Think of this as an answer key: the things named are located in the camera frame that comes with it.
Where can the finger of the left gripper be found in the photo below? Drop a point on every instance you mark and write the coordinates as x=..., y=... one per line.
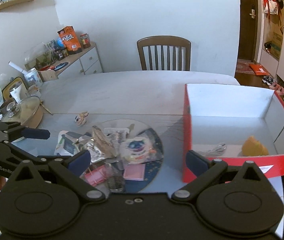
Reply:
x=11, y=131

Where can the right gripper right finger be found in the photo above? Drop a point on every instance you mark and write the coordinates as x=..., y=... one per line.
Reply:
x=214, y=172

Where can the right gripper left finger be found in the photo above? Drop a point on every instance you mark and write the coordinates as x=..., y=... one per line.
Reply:
x=66, y=171

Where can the white green printed pouch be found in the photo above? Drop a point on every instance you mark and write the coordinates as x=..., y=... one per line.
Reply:
x=71, y=143

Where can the silver foil snack bag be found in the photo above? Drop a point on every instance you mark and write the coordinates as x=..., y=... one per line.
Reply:
x=98, y=145

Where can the yellow plush toy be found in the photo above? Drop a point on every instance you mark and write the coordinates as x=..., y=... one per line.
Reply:
x=252, y=148

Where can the round cartoon face packet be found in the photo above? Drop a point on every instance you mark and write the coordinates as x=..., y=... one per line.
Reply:
x=139, y=150

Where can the pot with glass lid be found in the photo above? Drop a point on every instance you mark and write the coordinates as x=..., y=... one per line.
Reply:
x=27, y=112

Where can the pink binder clip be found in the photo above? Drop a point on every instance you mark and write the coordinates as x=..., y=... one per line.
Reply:
x=96, y=176

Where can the white mug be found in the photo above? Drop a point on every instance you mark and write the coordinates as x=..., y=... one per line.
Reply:
x=17, y=91

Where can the small cartoon figurine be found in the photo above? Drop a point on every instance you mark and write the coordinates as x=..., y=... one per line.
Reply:
x=81, y=118

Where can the white printed cup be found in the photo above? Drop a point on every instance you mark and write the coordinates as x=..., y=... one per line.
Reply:
x=33, y=78

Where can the red cardboard box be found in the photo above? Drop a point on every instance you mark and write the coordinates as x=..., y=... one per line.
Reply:
x=215, y=114

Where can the white text sachet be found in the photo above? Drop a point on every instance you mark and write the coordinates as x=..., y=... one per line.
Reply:
x=116, y=135

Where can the pink sticky note pad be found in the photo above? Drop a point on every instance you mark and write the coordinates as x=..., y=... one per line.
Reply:
x=134, y=172

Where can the glass terrarium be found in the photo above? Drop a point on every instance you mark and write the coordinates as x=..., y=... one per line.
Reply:
x=38, y=57

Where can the white sideboard cabinet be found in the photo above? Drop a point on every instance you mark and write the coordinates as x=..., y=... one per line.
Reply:
x=85, y=63

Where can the orange snack bag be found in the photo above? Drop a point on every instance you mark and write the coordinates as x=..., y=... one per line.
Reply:
x=70, y=40

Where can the orange red floor mat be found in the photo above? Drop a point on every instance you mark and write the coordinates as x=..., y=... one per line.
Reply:
x=258, y=69

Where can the red sauce jar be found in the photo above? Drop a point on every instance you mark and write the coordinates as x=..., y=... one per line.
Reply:
x=85, y=40

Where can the brown wooden chair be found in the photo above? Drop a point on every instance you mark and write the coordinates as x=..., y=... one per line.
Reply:
x=164, y=53

